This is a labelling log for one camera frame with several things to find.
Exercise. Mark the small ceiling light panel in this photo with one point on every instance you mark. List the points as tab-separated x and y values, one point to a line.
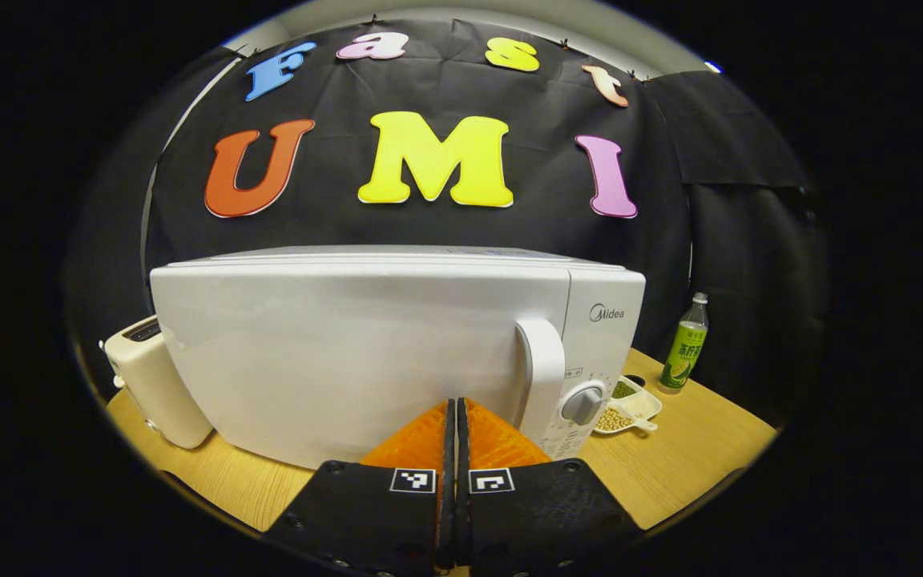
711	66

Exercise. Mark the black backdrop cloth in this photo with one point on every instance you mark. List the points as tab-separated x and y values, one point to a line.
333	160

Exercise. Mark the cream toaster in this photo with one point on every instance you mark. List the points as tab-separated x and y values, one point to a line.
153	385

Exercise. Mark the green drink bottle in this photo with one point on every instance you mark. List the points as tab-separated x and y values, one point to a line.
684	353

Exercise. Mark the white microwave oven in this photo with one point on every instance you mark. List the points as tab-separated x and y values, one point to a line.
333	344

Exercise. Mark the white divided dish of beans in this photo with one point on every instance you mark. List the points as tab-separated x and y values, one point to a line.
638	405

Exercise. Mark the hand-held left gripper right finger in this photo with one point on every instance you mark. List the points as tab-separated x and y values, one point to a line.
542	513

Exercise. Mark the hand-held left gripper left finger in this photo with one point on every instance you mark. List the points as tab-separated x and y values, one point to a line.
365	513

